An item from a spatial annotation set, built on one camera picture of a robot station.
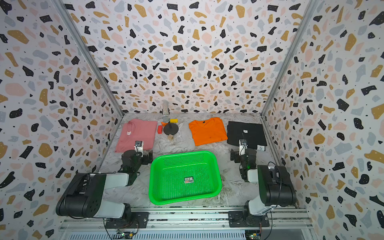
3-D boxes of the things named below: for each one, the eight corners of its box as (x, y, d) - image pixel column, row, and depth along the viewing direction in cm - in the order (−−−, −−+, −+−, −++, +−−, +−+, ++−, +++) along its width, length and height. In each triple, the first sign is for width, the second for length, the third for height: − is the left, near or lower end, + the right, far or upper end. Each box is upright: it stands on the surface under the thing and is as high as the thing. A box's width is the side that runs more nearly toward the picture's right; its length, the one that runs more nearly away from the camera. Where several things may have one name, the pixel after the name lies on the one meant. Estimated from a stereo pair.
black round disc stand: (163, 136, 110) (162, 132, 108) (165, 126, 117) (164, 122, 114) (177, 136, 111) (176, 132, 108) (178, 126, 117) (178, 122, 114)
